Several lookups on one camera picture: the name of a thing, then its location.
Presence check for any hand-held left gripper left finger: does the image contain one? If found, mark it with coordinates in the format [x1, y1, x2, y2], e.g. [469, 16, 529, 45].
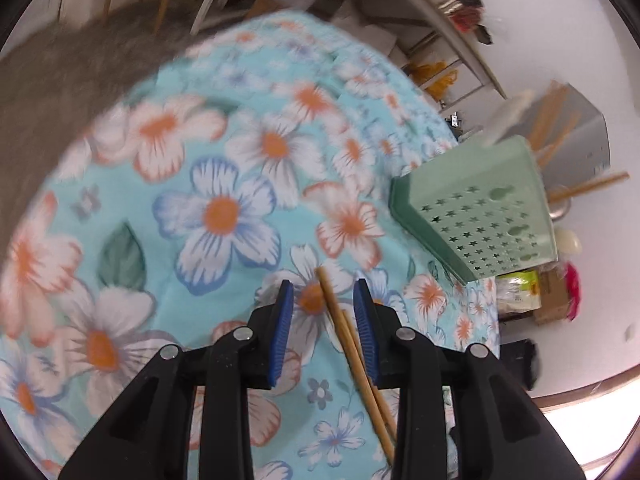
[59, 279, 296, 480]

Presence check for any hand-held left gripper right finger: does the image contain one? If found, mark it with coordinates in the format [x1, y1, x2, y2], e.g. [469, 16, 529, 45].
[352, 278, 586, 480]

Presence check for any green perforated utensil holder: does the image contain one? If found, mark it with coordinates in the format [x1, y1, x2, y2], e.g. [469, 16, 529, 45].
[389, 135, 559, 285]

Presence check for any large white plastic spoon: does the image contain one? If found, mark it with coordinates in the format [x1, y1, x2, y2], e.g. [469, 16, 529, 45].
[486, 89, 537, 143]

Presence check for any black trash bin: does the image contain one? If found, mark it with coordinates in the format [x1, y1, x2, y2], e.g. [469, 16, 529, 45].
[499, 338, 542, 392]

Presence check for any yellow and white rice bag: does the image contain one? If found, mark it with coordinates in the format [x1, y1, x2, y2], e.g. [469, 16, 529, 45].
[496, 269, 542, 317]

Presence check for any floral light blue blanket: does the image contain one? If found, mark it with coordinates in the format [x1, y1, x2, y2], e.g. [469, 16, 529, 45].
[0, 10, 501, 480]

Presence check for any brown cardboard box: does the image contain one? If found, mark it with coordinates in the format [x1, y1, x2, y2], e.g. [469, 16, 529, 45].
[531, 267, 572, 326]

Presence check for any red plastic bag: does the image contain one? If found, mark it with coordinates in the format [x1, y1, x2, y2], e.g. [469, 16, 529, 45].
[562, 261, 582, 322]

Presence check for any yellow plastic bag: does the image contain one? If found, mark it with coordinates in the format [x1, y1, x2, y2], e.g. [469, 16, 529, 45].
[406, 60, 462, 103]

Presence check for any silver refrigerator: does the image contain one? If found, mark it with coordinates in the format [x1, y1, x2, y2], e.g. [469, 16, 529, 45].
[522, 85, 612, 198]

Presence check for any long desk with white legs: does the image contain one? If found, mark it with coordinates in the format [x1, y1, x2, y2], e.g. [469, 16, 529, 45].
[192, 0, 509, 102]

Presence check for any cooking oil bottle red label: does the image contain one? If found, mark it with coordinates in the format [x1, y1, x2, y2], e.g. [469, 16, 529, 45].
[447, 0, 488, 36]

